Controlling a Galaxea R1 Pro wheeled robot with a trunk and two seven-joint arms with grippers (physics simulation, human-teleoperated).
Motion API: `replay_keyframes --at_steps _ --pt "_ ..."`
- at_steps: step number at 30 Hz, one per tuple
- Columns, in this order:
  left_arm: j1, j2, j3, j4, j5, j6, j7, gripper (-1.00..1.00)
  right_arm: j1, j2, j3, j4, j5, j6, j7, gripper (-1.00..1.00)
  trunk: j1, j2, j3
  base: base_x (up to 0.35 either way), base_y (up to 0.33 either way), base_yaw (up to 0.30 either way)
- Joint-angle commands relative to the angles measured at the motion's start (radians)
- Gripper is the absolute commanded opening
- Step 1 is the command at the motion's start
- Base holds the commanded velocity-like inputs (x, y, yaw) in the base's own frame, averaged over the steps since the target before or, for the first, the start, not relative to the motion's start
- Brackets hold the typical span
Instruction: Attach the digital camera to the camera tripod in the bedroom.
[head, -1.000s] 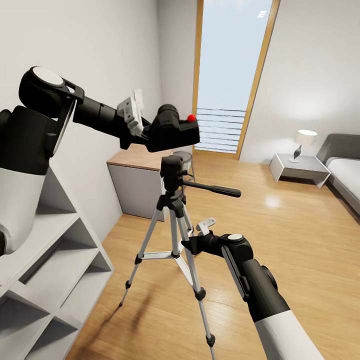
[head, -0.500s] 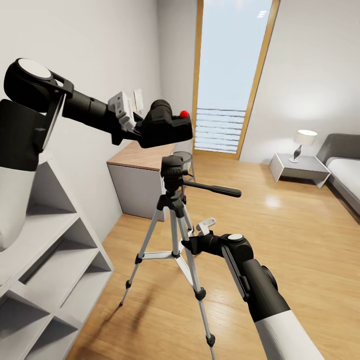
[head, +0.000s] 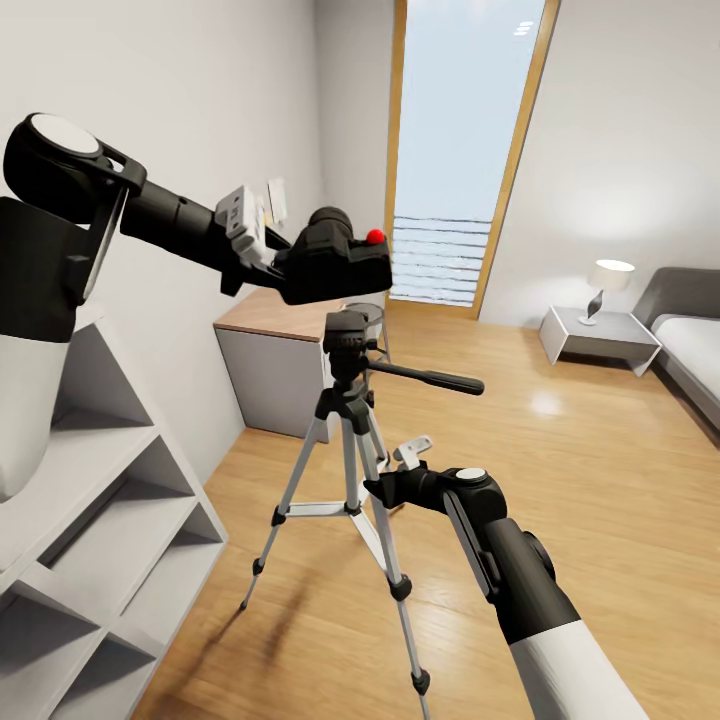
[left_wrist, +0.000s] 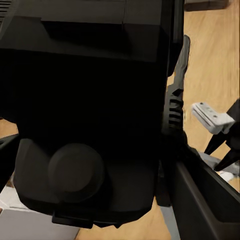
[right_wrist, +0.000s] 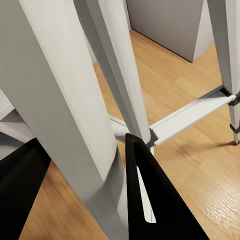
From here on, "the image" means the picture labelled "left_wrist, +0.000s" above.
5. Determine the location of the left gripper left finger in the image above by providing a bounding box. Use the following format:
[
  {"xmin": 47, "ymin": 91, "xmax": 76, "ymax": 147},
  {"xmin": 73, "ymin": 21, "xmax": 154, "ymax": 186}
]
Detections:
[{"xmin": 0, "ymin": 133, "xmax": 20, "ymax": 193}]

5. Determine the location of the digital camera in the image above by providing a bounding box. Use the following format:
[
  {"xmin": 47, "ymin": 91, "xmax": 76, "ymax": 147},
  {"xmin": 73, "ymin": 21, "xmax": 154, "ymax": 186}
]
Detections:
[{"xmin": 0, "ymin": 0, "xmax": 185, "ymax": 229}]

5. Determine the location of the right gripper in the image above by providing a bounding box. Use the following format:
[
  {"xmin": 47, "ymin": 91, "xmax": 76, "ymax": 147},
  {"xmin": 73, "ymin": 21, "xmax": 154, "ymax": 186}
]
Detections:
[{"xmin": 204, "ymin": 98, "xmax": 240, "ymax": 172}]

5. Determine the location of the camera tripod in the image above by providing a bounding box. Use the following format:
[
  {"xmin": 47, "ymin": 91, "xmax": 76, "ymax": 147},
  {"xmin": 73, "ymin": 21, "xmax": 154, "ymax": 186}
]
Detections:
[{"xmin": 155, "ymin": 34, "xmax": 240, "ymax": 240}]

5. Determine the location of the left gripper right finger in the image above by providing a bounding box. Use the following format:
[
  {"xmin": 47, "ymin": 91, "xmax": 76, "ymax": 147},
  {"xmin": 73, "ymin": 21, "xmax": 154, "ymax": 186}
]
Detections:
[{"xmin": 159, "ymin": 133, "xmax": 240, "ymax": 240}]

